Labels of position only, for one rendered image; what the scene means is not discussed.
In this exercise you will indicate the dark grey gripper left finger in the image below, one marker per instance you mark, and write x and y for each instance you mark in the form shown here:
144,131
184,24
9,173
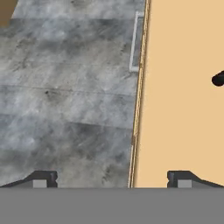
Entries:
43,178

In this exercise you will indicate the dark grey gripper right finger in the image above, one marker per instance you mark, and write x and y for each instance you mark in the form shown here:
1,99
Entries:
180,178

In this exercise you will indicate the light wooden drawer front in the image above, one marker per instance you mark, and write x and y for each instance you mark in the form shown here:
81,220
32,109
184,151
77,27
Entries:
139,96

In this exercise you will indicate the black rounded object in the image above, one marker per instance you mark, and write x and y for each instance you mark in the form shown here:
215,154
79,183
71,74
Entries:
218,79

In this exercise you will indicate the brown wooden cabinet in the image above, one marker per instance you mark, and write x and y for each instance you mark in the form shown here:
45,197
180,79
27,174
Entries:
6,11

